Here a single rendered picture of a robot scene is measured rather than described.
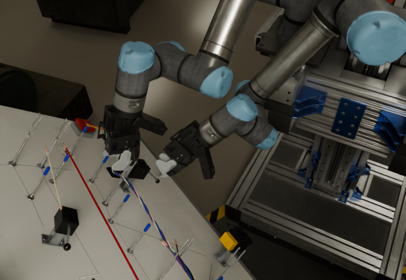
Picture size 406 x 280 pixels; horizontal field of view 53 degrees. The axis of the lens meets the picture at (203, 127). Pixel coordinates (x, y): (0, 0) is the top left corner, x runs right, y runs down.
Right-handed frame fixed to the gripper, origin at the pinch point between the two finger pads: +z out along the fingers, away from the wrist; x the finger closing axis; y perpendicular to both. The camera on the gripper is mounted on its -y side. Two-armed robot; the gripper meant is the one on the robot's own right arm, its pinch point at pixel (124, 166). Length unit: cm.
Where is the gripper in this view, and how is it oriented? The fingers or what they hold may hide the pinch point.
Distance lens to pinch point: 110.8
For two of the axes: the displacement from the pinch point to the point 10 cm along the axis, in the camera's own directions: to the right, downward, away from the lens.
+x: 5.6, 5.8, -5.9
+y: -7.9, 1.6, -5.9
